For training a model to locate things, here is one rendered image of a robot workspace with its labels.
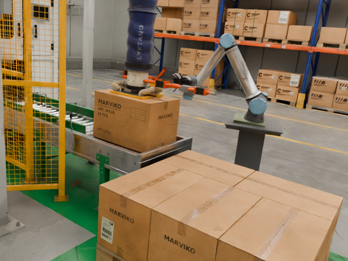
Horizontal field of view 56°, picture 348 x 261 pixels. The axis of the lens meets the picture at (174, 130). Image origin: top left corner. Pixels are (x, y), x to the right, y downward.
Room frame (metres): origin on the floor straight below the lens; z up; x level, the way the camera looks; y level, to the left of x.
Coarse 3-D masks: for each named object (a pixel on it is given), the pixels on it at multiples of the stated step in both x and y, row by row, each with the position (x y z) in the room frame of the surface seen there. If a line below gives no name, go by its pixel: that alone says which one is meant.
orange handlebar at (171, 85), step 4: (124, 76) 2.74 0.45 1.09; (148, 76) 2.89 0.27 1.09; (152, 76) 2.94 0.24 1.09; (144, 80) 2.63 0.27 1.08; (148, 80) 2.61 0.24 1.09; (152, 80) 2.64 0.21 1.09; (168, 84) 2.51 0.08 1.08; (172, 84) 2.49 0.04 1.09; (176, 84) 2.49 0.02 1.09; (176, 88) 2.50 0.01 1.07; (188, 88) 2.42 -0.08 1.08; (192, 88) 2.41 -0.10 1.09; (208, 92) 2.36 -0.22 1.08
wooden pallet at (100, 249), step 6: (96, 246) 1.79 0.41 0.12; (102, 246) 1.76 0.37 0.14; (96, 252) 1.79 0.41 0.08; (102, 252) 1.76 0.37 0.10; (108, 252) 1.73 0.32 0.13; (96, 258) 1.78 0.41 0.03; (102, 258) 1.76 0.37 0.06; (108, 258) 1.73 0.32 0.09; (114, 258) 1.72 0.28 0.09; (120, 258) 1.67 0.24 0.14
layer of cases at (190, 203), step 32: (192, 160) 2.37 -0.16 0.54; (128, 192) 1.73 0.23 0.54; (160, 192) 1.77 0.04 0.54; (192, 192) 1.81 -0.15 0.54; (224, 192) 1.86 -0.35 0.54; (256, 192) 1.90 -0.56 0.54; (288, 192) 1.95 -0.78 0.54; (320, 192) 2.00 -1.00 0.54; (128, 224) 1.65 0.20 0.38; (160, 224) 1.53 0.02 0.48; (192, 224) 1.45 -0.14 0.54; (224, 224) 1.48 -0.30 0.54; (256, 224) 1.51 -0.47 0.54; (288, 224) 1.55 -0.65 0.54; (320, 224) 1.58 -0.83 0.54; (128, 256) 1.64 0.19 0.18; (160, 256) 1.52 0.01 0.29; (192, 256) 1.42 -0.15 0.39; (224, 256) 1.32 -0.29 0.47; (256, 256) 1.25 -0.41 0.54; (288, 256) 1.27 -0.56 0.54; (320, 256) 1.46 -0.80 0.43
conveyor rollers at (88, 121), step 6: (36, 102) 3.83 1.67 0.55; (36, 108) 3.53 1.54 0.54; (42, 108) 3.59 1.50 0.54; (48, 108) 3.56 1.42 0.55; (54, 108) 3.62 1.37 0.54; (54, 114) 3.32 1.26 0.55; (66, 114) 3.42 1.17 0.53; (72, 114) 3.40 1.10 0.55; (78, 114) 3.45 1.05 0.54; (72, 120) 3.18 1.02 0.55; (78, 120) 3.23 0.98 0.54; (84, 120) 3.21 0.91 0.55; (90, 120) 3.25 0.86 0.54; (90, 126) 3.02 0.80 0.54; (90, 132) 2.89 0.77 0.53; (114, 144) 2.55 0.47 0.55; (132, 150) 2.45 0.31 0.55
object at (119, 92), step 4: (112, 92) 2.65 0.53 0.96; (116, 92) 2.63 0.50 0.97; (120, 92) 2.62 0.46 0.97; (124, 92) 2.61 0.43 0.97; (128, 92) 2.63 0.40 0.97; (132, 92) 2.65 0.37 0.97; (136, 92) 2.57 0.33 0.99; (128, 96) 2.56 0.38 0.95; (132, 96) 2.54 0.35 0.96; (136, 96) 2.52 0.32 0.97; (140, 96) 2.52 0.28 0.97; (144, 96) 2.54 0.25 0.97; (148, 96) 2.56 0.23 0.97
